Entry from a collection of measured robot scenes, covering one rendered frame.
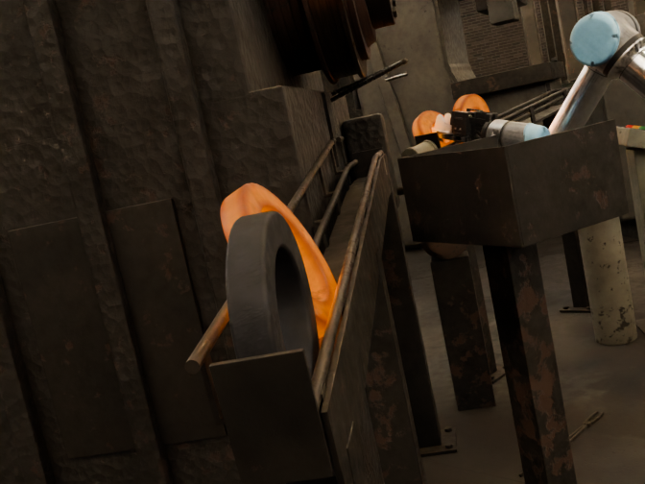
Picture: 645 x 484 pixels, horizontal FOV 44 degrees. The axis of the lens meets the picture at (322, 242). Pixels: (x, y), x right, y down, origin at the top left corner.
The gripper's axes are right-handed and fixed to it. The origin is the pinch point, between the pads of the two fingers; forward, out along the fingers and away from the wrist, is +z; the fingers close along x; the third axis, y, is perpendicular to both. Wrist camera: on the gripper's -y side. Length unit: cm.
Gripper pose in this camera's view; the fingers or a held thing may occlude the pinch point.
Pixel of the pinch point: (433, 132)
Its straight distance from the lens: 226.2
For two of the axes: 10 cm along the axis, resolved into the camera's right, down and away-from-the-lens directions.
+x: -7.3, 2.1, -6.5
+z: -6.8, -2.2, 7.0
